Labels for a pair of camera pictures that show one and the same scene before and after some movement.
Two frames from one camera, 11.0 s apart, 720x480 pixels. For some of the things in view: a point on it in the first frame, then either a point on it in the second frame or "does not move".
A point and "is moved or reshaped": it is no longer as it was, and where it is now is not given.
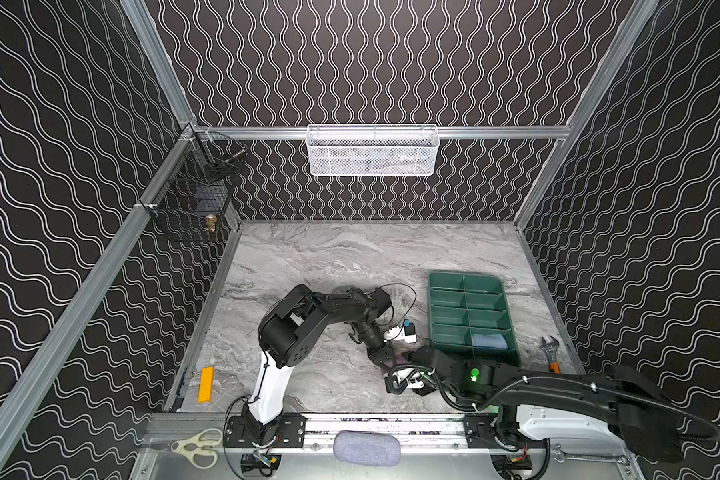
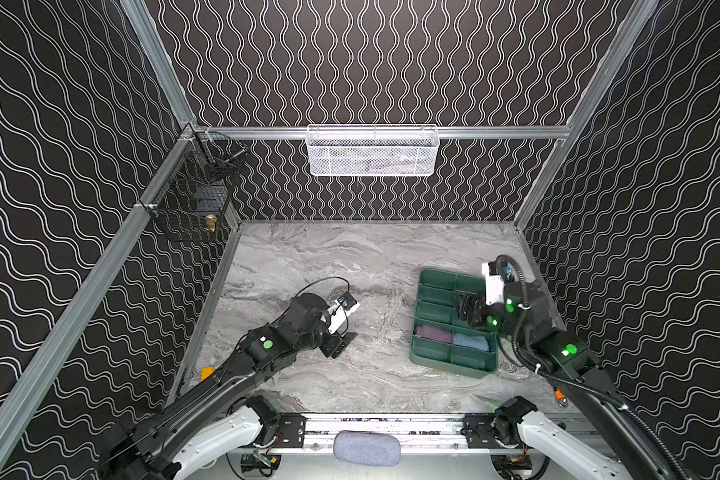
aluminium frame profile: x=151 y=40 does not move
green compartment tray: x=468 y=313 is moved or reshaped
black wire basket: x=193 y=205 does not move
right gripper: x=423 y=361 -> x=477 y=306
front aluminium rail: x=418 y=433 does not move
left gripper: x=381 y=353 -> x=334 y=343
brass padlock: x=211 y=222 does not move
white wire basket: x=372 y=150 does not move
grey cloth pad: x=367 y=448 does not move
